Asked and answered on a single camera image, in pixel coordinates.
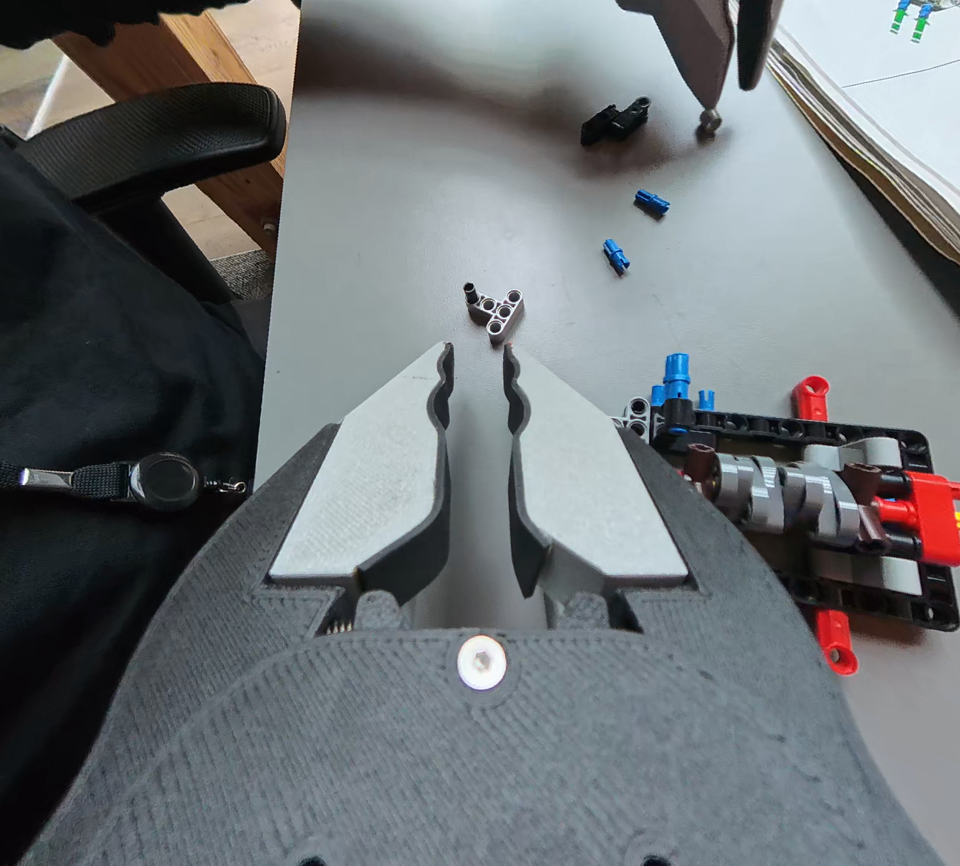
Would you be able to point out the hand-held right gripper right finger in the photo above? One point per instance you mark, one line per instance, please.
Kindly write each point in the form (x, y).
(592, 498)

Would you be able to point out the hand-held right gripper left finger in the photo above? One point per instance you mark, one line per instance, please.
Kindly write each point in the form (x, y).
(360, 498)

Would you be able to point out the small grey lego bushing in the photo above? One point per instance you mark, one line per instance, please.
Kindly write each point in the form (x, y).
(709, 121)

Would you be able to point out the grey T-shaped lego beam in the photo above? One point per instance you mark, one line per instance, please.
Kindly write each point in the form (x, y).
(499, 314)

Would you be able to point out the blue lego pin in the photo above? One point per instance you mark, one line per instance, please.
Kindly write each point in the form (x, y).
(651, 202)
(615, 256)

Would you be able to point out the white instruction booklet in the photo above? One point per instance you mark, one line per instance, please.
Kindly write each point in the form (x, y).
(862, 55)

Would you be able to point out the person's dark clothed torso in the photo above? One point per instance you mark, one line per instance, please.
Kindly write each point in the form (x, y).
(90, 356)

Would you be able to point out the black office chair armrest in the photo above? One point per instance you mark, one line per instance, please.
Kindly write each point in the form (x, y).
(165, 123)

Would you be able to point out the wooden desk leg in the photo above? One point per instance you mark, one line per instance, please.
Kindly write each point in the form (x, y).
(225, 70)

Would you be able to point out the lego engine frame assembly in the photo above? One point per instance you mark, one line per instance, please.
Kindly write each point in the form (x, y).
(787, 491)

